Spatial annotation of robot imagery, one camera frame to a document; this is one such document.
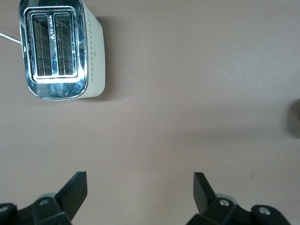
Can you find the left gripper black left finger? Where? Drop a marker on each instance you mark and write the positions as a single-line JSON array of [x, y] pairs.
[[47, 213]]

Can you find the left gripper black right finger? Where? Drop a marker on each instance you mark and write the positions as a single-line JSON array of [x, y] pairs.
[[222, 213]]

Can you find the brown table cover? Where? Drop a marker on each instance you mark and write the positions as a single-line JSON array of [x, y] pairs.
[[175, 82]]

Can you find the beige chrome two-slot toaster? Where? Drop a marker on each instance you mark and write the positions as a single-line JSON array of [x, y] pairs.
[[56, 49]]

